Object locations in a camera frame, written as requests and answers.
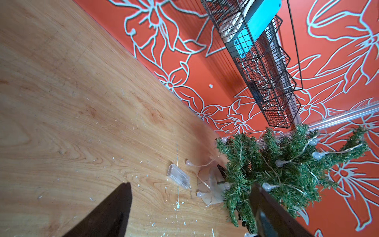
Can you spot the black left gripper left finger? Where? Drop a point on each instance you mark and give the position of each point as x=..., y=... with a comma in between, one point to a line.
x=109, y=218

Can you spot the small green christmas tree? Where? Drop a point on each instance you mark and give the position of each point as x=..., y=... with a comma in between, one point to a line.
x=278, y=174

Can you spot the black wire wall basket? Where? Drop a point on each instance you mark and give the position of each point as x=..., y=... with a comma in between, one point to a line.
x=264, y=69

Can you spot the teal box in basket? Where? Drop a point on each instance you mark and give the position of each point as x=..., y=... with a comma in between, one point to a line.
x=257, y=18

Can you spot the clear battery box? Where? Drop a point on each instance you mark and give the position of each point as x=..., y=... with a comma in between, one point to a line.
x=178, y=176

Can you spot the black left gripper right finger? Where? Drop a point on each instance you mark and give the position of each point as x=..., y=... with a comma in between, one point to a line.
x=271, y=218

